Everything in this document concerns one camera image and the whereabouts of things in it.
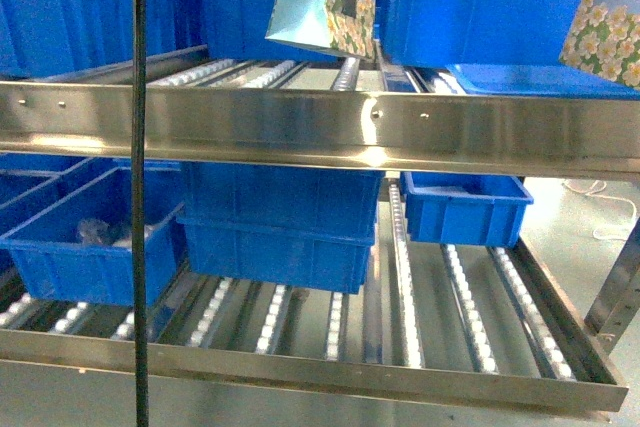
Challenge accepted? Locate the flower gift bag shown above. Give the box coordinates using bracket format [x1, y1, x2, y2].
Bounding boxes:
[559, 0, 639, 90]
[266, 0, 376, 60]

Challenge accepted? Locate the blue crate upper left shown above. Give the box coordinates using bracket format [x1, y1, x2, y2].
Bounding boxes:
[198, 0, 336, 62]

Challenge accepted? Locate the shallow blue plastic tray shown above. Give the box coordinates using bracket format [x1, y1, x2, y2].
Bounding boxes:
[446, 64, 639, 100]

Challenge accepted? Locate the steel shelf rail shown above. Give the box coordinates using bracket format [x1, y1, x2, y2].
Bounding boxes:
[1, 329, 629, 412]
[0, 79, 640, 179]

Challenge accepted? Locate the stacked blue crates lower shelf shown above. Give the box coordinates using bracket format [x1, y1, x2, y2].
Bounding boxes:
[178, 162, 384, 294]

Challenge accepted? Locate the lower steel shelf front rail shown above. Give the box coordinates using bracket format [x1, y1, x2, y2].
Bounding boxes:
[1, 329, 629, 412]

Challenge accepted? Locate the small blue crate lower right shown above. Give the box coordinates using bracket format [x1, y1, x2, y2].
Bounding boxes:
[400, 172, 534, 247]

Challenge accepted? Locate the blue crate lower left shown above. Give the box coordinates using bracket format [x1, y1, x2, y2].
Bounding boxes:
[1, 166, 187, 307]

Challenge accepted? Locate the steel rack upright post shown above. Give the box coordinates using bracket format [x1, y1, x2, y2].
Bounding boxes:
[584, 221, 639, 352]

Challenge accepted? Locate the black hanging cable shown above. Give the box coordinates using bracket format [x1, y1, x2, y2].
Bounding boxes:
[130, 0, 151, 427]

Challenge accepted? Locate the large blue crate behind tray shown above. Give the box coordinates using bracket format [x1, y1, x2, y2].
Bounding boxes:
[379, 0, 580, 67]

